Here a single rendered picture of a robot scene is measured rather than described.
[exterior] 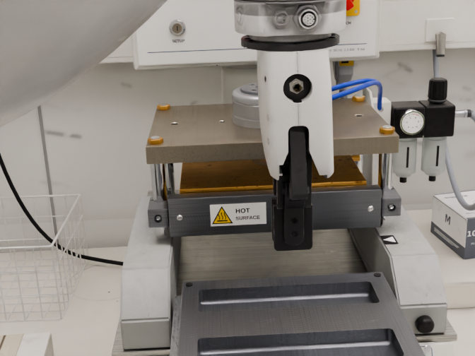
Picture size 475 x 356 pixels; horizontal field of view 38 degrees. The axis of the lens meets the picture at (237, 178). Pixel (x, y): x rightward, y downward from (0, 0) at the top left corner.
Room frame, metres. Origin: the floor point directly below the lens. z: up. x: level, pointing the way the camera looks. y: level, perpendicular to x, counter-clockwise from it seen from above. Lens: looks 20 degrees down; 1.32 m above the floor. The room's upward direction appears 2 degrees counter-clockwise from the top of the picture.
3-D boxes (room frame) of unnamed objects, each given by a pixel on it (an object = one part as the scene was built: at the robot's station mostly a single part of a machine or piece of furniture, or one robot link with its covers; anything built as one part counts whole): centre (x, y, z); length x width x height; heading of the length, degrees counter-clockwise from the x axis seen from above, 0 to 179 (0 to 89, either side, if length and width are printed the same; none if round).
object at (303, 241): (0.52, -0.04, 1.10); 0.03 x 0.03 x 0.07; 2
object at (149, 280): (0.72, 0.10, 0.96); 0.25 x 0.05 x 0.07; 2
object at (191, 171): (0.79, -0.04, 1.07); 0.22 x 0.17 x 0.10; 92
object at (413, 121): (0.93, -0.25, 1.05); 0.15 x 0.05 x 0.15; 92
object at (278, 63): (0.54, -0.04, 1.20); 0.10 x 0.08 x 0.11; 2
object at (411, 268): (0.72, -0.18, 0.96); 0.26 x 0.05 x 0.07; 2
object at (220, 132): (0.83, -0.06, 1.08); 0.31 x 0.24 x 0.13; 92
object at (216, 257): (0.83, -0.04, 0.93); 0.46 x 0.35 x 0.01; 2
